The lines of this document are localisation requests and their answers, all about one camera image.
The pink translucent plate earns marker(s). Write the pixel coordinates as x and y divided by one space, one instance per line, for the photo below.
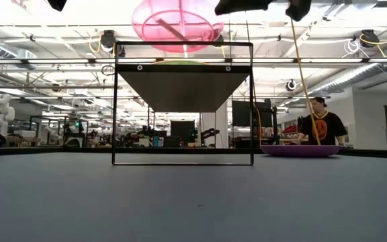
176 27

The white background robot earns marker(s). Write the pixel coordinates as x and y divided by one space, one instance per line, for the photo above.
0 114

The person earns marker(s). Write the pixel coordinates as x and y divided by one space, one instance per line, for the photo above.
326 126

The white pillar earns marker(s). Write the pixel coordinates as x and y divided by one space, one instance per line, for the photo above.
222 131

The black monitor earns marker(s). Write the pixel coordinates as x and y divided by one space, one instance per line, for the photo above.
247 112
182 127

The wooden shelf with black frame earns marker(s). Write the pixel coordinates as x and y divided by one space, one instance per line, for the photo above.
183 87

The purple plate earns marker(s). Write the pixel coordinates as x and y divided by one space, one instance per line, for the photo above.
301 151

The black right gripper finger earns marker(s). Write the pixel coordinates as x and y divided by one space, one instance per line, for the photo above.
244 6

